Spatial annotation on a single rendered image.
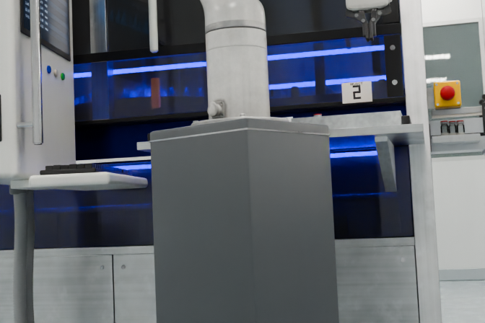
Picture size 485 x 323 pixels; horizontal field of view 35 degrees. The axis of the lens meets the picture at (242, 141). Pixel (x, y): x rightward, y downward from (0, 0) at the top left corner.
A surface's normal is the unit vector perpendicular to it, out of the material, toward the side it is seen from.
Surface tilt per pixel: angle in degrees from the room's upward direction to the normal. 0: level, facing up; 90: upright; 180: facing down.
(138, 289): 90
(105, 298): 90
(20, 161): 90
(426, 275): 90
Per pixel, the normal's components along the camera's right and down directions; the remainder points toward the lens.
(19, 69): 1.00, -0.05
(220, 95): -0.57, -0.05
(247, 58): 0.29, -0.10
